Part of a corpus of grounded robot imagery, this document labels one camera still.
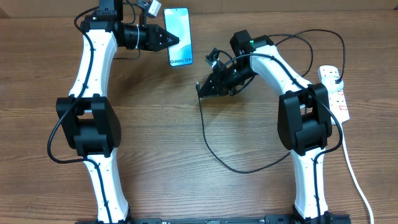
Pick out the Galaxy S24+ smartphone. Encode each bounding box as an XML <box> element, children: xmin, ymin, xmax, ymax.
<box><xmin>164</xmin><ymin>7</ymin><xmax>193</xmax><ymax>67</ymax></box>

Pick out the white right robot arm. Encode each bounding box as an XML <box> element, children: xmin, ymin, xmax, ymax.
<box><xmin>197</xmin><ymin>30</ymin><xmax>350</xmax><ymax>223</ymax></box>

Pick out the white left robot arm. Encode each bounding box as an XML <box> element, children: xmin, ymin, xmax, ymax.
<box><xmin>47</xmin><ymin>0</ymin><xmax>179</xmax><ymax>223</ymax></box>

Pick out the white charger plug adapter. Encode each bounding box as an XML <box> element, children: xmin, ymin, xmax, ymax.
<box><xmin>320</xmin><ymin>77</ymin><xmax>344</xmax><ymax>92</ymax></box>

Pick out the white power strip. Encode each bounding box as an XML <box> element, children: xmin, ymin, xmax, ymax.
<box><xmin>317</xmin><ymin>65</ymin><xmax>349</xmax><ymax>124</ymax></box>

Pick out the white power strip cord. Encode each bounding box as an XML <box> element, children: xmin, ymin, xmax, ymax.
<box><xmin>338</xmin><ymin>122</ymin><xmax>375</xmax><ymax>224</ymax></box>

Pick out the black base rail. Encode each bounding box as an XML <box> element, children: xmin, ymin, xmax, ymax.
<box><xmin>74</xmin><ymin>212</ymin><xmax>352</xmax><ymax>224</ymax></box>

